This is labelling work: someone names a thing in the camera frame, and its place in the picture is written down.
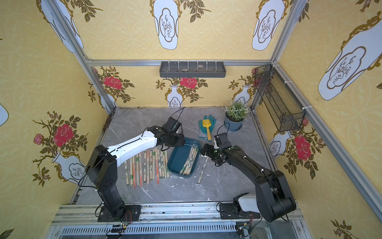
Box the chopsticks red print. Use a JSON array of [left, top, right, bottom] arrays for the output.
[[138, 153, 144, 187]]

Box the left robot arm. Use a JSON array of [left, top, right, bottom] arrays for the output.
[[85, 125, 185, 219]]

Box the grey wall shelf tray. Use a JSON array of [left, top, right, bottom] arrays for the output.
[[159, 60, 227, 78]]

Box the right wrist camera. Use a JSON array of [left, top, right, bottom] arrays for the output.
[[214, 132, 232, 150]]

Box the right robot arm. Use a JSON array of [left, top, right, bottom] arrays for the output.
[[201, 144, 296, 222]]

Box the potted green plant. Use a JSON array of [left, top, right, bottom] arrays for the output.
[[224, 102, 249, 131]]

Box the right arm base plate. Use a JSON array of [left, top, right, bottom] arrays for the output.
[[216, 202, 261, 220]]

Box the yellow toy shovel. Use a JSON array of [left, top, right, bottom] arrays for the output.
[[202, 119, 212, 141]]

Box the aluminium front rail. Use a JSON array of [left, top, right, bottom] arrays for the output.
[[46, 201, 312, 239]]

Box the teal plastic storage box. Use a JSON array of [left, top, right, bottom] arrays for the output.
[[168, 138, 201, 178]]

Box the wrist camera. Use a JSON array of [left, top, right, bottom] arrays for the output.
[[214, 132, 232, 150], [162, 117, 182, 133]]

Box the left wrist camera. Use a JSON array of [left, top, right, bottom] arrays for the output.
[[162, 117, 182, 133]]

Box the chopsticks box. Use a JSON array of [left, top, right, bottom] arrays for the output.
[[162, 150, 170, 178]]

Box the chopsticks red leaf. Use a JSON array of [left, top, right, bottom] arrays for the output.
[[131, 157, 136, 188]]

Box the chopstick pile in box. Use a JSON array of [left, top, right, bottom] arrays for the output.
[[180, 147, 199, 175]]

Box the chopsticks bamboo print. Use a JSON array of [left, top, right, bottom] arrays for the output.
[[129, 158, 133, 186]]

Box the green garden glove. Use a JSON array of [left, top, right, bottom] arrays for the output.
[[199, 115, 216, 141]]

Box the black wire mesh basket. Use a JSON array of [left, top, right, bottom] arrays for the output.
[[254, 65, 305, 132]]

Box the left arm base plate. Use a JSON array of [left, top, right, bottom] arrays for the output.
[[97, 205, 141, 223]]

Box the chopsticks green text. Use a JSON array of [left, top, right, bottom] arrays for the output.
[[145, 149, 150, 184]]

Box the chopsticks green label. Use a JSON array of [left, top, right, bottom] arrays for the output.
[[150, 149, 155, 181]]

